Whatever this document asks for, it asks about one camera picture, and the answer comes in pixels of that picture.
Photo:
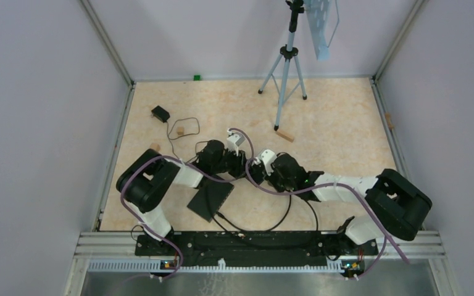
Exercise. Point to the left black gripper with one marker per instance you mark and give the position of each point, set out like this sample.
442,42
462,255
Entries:
239,162

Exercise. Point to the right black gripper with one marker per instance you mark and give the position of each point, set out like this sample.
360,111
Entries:
271,176

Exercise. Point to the black network switch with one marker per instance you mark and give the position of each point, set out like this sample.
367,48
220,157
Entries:
256,171
209,198

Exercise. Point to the black power adapter with cord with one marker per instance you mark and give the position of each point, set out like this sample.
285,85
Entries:
163,115

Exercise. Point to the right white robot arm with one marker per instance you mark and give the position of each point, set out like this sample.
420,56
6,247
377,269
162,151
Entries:
394,205

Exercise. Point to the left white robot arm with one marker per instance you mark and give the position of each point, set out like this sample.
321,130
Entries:
145,183

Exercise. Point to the long wooden block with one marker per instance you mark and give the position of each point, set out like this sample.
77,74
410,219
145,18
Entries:
285,135

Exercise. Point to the wooden cube near adapter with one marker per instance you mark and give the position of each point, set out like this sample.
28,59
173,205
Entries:
180,131

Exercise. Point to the perforated white panel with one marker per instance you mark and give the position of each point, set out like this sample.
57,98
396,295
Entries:
323,18

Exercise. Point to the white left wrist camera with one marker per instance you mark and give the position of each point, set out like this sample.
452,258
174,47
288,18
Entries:
234,140

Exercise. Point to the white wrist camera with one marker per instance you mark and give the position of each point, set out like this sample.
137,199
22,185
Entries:
266,158
234,140

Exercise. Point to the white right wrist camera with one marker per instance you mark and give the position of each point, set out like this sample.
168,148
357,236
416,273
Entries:
266,158

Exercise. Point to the wooden cube by cord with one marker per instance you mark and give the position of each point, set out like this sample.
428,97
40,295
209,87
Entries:
155,146

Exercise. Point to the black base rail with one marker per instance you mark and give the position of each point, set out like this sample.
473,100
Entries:
254,249

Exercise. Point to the silver camera tripod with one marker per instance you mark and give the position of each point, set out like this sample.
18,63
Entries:
287,54

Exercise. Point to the wooden block on frame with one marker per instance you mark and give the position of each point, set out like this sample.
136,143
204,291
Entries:
389,121

